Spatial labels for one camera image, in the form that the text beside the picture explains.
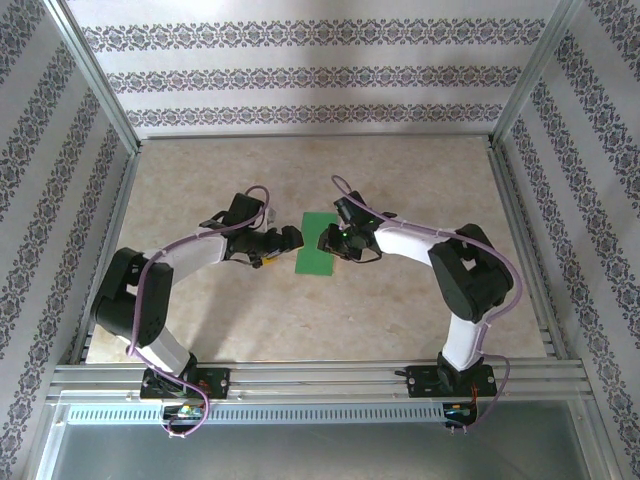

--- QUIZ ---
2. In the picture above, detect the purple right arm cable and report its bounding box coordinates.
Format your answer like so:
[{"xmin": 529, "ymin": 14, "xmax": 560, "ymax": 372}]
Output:
[{"xmin": 331, "ymin": 174, "xmax": 526, "ymax": 436}]

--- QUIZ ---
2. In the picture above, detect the slotted grey cable duct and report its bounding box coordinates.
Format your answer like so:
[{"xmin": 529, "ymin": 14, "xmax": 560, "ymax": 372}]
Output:
[{"xmin": 64, "ymin": 403, "xmax": 451, "ymax": 425}]

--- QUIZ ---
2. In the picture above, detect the grey sheet metal panel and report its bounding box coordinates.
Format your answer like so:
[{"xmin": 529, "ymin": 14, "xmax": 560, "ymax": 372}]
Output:
[{"xmin": 34, "ymin": 399, "xmax": 614, "ymax": 480}]

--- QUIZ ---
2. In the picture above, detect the aluminium frame post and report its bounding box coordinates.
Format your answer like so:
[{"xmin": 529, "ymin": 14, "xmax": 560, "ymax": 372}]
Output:
[
  {"xmin": 42, "ymin": 0, "xmax": 141, "ymax": 156},
  {"xmin": 492, "ymin": 0, "xmax": 591, "ymax": 149}
]

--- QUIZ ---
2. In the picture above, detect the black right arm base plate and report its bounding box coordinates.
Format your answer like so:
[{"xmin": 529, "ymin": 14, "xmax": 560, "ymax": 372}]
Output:
[{"xmin": 405, "ymin": 364, "xmax": 499, "ymax": 399}]

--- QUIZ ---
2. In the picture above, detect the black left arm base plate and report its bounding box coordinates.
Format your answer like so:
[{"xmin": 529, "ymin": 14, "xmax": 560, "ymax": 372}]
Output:
[{"xmin": 139, "ymin": 367, "xmax": 232, "ymax": 401}]

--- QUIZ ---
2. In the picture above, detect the aluminium table edge rail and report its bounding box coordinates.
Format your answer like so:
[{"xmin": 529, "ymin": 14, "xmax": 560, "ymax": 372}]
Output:
[
  {"xmin": 137, "ymin": 130, "xmax": 496, "ymax": 144},
  {"xmin": 487, "ymin": 142, "xmax": 569, "ymax": 359},
  {"xmin": 69, "ymin": 149, "xmax": 141, "ymax": 366}
]

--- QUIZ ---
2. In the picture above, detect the long aluminium mounting rail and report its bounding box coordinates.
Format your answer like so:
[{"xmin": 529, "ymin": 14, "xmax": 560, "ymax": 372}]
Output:
[{"xmin": 49, "ymin": 363, "xmax": 591, "ymax": 401}]

